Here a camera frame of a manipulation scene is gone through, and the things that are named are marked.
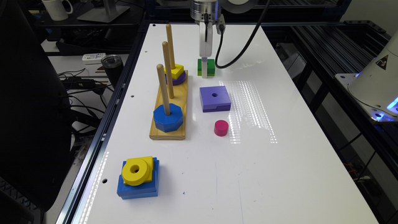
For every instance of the grey monitor stand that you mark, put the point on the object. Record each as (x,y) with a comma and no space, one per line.
(106,14)

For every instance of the pink cylinder block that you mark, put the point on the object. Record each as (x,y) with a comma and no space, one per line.
(221,128)

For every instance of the black office chair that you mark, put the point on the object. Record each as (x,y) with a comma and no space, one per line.
(35,132)

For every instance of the front wooden peg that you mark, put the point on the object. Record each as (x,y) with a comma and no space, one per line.
(163,89)

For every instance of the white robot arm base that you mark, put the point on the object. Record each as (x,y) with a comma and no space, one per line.
(375,87)

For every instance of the black tumbler cup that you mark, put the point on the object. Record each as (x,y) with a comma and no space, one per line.
(113,66)

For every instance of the purple square block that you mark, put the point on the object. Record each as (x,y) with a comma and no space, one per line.
(214,98)

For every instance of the blue octagon block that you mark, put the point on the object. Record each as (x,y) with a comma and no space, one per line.
(168,123)

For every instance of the blue stepped square block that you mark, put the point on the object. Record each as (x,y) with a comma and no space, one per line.
(149,189)

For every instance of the yellow ring block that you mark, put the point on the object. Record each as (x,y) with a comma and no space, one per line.
(137,171)

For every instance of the small yellow square block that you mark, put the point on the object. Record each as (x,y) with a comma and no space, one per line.
(177,71)

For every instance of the purple round disc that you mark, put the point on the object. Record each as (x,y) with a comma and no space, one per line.
(180,79)

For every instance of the wooden peg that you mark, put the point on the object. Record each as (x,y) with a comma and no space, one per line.
(171,45)
(165,48)
(163,89)

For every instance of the rear wooden peg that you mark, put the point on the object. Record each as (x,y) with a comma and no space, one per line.
(171,45)

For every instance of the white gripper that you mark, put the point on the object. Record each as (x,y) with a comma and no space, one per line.
(206,41)

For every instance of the white mug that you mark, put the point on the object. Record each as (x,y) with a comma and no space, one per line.
(56,9)

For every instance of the white remote control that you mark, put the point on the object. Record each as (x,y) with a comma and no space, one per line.
(89,59)

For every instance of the green square block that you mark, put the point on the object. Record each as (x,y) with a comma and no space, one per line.
(210,67)

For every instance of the silver robot wrist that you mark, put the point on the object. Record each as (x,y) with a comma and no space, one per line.
(199,8)

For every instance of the middle wooden peg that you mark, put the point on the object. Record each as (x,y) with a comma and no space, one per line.
(165,48)

